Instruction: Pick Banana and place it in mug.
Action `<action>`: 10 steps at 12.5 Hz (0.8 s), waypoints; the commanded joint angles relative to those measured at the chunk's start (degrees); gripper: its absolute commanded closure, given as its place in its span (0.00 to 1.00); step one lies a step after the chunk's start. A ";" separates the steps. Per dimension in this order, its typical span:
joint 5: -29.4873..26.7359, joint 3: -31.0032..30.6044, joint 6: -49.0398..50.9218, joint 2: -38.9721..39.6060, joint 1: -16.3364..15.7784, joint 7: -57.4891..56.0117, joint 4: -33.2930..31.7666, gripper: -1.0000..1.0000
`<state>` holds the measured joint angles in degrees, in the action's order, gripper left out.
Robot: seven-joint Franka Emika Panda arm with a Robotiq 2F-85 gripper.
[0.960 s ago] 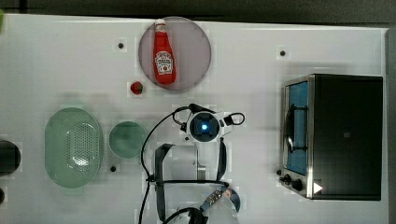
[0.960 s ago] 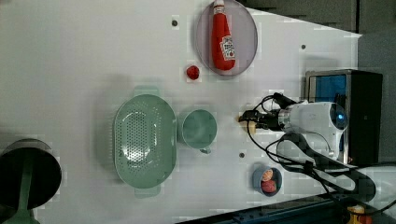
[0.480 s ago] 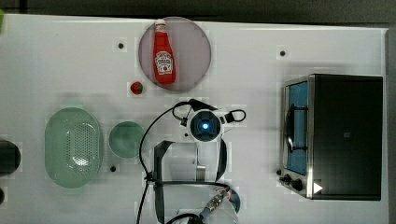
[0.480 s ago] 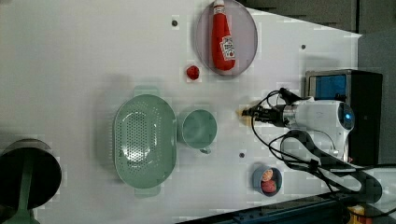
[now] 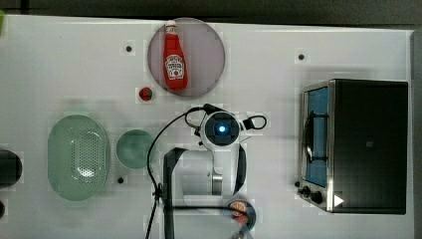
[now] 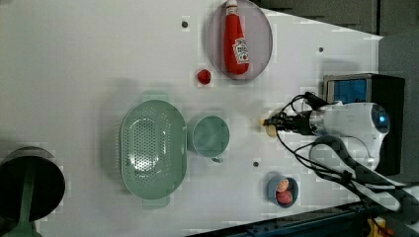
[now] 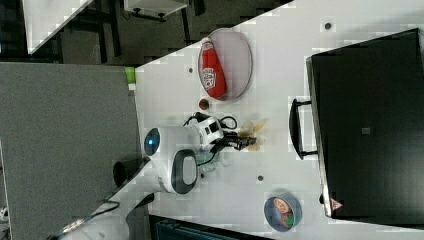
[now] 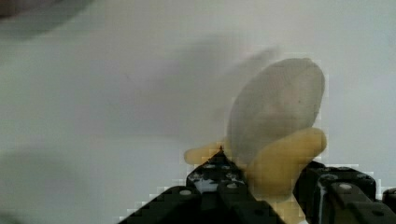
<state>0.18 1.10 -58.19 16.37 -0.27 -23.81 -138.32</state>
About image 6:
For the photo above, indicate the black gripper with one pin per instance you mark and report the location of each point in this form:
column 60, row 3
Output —
column 297, row 124

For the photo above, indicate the yellow plush peeled banana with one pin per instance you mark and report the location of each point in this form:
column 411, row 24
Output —
column 270, row 126

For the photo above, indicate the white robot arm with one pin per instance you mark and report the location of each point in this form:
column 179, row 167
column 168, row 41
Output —
column 346, row 150

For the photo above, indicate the teal green mug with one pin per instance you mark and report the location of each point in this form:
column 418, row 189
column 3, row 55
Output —
column 208, row 136

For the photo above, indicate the orange plush food toy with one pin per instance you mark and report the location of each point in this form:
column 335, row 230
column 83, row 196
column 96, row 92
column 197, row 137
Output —
column 283, row 185

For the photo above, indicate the small blue bowl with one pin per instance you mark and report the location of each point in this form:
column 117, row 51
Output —
column 272, row 190

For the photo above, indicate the red plush food toy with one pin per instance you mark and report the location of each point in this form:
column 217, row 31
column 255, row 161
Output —
column 284, row 197

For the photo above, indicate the red plush ketchup bottle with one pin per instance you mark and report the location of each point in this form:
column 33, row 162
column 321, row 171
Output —
column 235, row 51

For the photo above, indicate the black toaster oven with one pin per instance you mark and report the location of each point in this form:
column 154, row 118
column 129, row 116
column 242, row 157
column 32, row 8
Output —
column 386, row 91

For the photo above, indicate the round grey plate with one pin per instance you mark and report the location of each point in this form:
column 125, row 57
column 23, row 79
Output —
column 258, row 35

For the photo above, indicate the small red plush strawberry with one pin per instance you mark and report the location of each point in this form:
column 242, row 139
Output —
column 204, row 76

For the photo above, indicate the green perforated colander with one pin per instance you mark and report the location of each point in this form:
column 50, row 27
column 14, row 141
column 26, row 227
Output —
column 153, row 142

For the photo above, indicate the black round lamp stand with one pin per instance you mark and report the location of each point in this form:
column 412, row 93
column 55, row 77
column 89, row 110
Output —
column 32, row 187

